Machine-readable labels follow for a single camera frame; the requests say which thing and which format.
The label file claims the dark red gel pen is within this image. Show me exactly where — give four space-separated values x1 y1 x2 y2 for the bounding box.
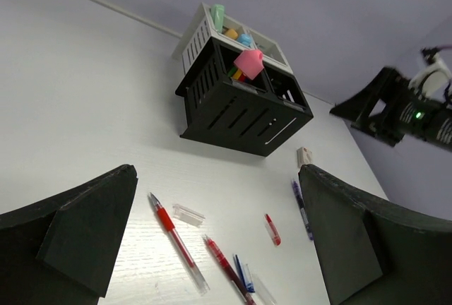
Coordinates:
203 235 256 305

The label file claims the clear pen cap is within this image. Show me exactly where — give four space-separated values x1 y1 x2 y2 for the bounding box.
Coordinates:
172 204 206 227

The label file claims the pink capped marker bundle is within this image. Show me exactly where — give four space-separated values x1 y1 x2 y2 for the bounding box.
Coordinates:
227 49 264 81

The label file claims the clear cap near pens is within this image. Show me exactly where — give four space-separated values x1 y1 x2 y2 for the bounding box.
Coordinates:
251 273 278 305

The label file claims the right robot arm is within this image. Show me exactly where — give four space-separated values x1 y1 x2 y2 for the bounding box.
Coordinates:
330 66 451 151

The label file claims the purple ink pen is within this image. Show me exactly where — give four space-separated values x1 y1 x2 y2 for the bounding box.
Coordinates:
291 179 314 241

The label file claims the red pen cap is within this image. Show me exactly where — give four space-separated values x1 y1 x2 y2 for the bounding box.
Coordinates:
264 213 282 246

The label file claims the green highlighter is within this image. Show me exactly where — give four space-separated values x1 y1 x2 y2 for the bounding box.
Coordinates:
210 4 225 33

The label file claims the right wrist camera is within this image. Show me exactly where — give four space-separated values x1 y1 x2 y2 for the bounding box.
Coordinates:
408 44 451 98

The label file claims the black slotted organizer box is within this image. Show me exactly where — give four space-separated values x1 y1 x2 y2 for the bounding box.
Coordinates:
175 38 314 157

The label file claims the blue highlighter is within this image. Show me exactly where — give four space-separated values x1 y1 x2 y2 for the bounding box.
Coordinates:
236 33 252 47

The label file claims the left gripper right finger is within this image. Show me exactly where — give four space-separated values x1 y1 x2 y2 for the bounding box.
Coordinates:
299 165 451 304

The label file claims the orange highlighter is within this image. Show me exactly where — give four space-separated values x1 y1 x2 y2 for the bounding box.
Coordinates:
223 28 239 40

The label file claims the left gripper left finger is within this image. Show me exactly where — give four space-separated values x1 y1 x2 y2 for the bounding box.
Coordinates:
1 165 138 298

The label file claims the blue pen cap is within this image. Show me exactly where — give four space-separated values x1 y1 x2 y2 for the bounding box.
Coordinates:
233 254 255 293

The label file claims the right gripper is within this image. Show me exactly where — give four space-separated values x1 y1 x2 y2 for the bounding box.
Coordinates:
330 66 424 147

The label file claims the white slotted organizer box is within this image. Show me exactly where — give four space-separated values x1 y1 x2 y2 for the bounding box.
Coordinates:
172 3 293 74

